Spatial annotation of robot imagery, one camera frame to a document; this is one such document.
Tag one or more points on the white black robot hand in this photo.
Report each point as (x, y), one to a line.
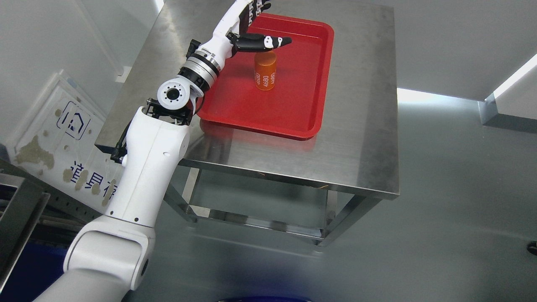
(231, 35)

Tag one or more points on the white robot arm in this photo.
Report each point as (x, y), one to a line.
(109, 255)

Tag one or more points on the metal flow rack shelf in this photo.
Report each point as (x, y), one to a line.
(38, 223)

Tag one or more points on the red plastic tray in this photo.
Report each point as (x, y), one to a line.
(294, 107)

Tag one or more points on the stainless steel table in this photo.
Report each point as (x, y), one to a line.
(356, 150)

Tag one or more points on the white sign board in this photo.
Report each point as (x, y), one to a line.
(56, 143)

